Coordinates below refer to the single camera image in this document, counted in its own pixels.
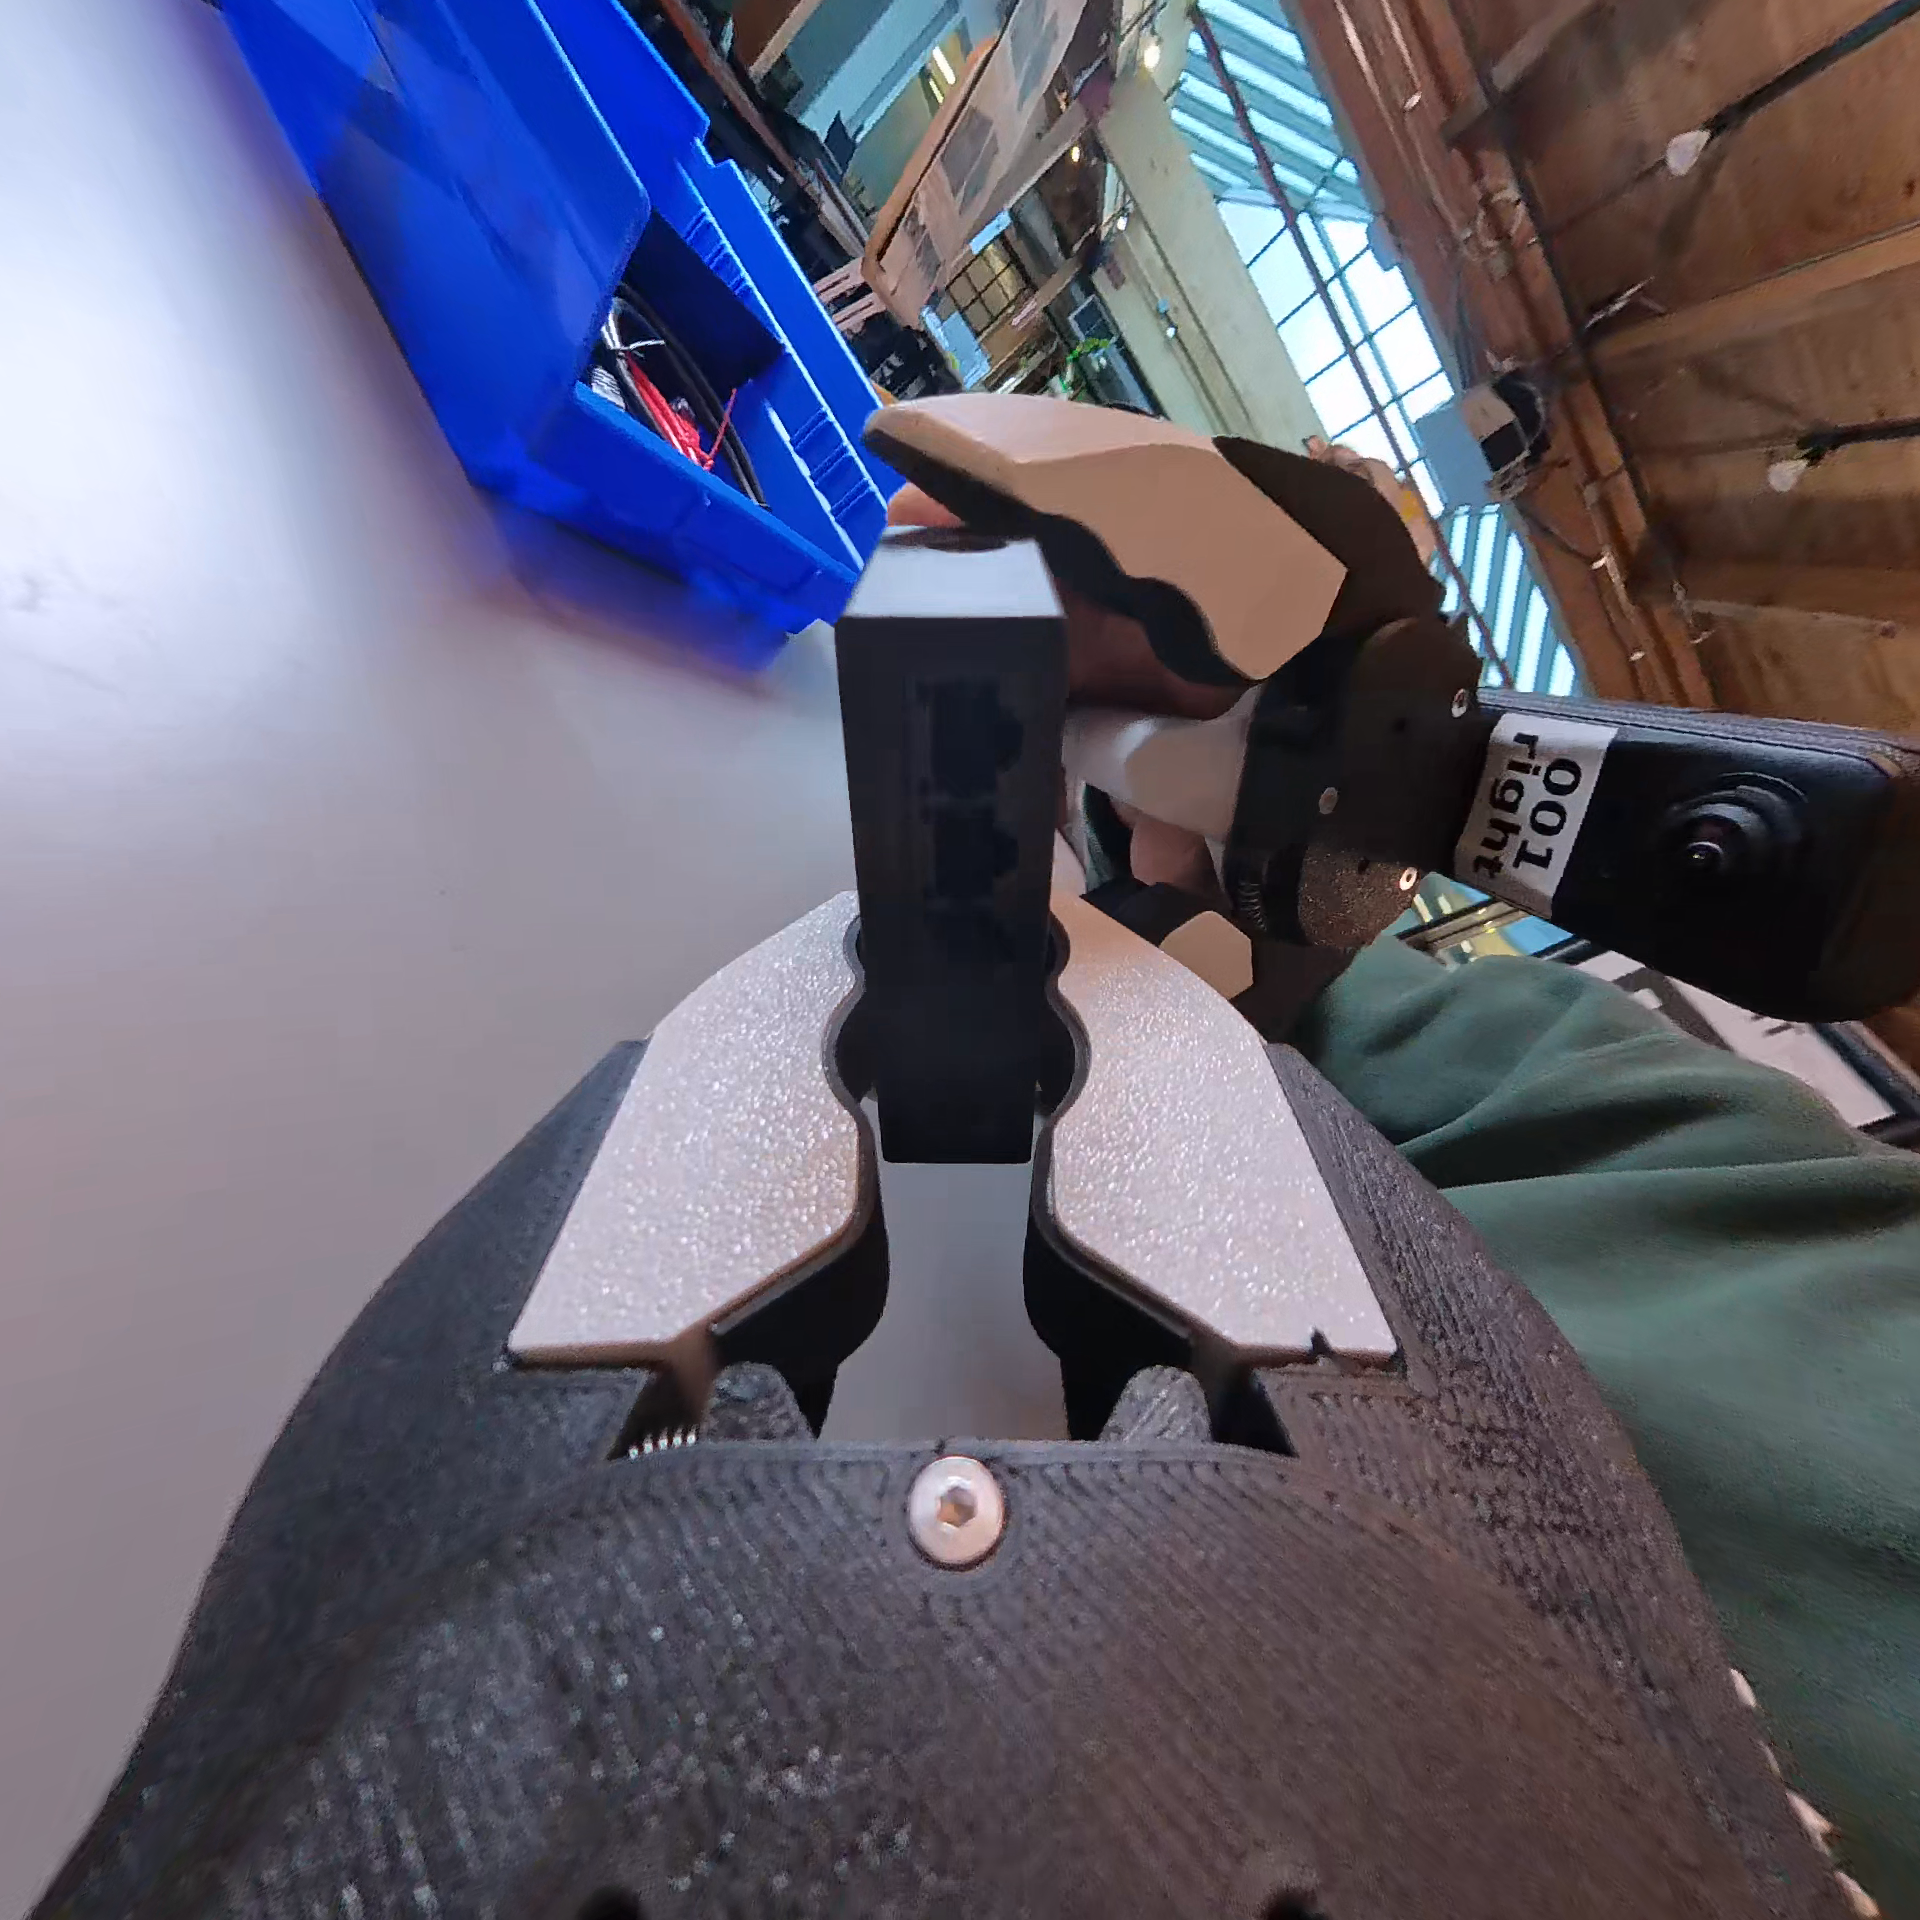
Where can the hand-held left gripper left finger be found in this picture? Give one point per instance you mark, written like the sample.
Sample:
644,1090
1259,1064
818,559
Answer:
705,1170

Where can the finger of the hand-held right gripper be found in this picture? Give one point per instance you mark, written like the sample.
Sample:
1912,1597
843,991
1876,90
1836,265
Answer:
931,515
1140,495

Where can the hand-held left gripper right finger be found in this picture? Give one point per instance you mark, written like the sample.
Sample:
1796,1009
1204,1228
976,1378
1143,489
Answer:
1201,1170

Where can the person's right hand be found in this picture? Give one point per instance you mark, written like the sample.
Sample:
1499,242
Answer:
1124,661

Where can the black ethernet switch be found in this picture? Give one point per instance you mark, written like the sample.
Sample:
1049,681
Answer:
931,629

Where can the person's green sweatshirt torso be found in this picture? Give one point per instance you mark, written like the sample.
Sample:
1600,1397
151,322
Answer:
1724,1425

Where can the blue storage bin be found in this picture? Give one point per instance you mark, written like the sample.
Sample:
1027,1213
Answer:
451,225

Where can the large skylight window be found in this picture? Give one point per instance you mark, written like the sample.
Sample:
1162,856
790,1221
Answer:
1320,299

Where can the white security camera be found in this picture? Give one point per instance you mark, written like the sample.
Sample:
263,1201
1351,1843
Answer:
1507,421

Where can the person's right forearm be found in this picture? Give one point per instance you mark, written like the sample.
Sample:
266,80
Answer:
1575,1080

